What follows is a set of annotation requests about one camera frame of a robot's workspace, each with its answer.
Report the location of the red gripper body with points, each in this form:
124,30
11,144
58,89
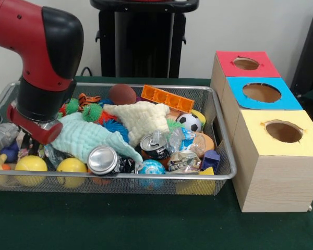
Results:
47,134

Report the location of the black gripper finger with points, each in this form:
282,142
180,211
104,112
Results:
24,138
36,148

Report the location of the colourful wrapper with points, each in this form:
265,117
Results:
21,153

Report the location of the mint knitted cloth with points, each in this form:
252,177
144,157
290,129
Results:
86,135

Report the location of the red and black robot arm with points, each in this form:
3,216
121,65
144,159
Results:
28,39

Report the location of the wooden box with three holes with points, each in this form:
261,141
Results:
276,182

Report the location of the silver toy robot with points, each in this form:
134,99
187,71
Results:
4,135

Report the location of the silver drink can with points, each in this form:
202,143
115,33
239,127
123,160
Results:
103,159

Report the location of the brown toy football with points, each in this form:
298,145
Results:
122,93

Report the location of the cream knitted cloth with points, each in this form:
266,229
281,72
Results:
143,117

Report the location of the orange ice cube tray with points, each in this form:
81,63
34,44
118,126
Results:
168,98

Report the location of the black and white soccer ball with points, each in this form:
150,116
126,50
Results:
190,122

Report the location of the tan round sponge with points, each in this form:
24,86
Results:
208,144

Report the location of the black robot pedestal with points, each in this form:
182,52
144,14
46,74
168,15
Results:
141,39

